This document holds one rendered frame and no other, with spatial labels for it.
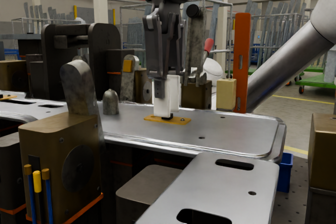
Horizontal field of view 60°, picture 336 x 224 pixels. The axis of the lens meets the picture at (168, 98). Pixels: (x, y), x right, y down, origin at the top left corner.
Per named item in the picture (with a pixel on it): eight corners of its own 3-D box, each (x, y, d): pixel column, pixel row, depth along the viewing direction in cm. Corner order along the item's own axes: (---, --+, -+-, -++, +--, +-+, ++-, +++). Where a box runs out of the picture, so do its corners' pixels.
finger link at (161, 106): (170, 77, 50) (168, 78, 50) (170, 117, 52) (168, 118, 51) (155, 77, 52) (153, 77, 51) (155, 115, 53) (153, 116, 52)
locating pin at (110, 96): (100, 121, 59) (98, 89, 57) (109, 117, 62) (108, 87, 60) (113, 123, 57) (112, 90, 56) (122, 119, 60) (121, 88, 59)
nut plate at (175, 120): (142, 119, 54) (142, 113, 54) (152, 115, 57) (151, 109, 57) (184, 125, 51) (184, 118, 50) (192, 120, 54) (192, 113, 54)
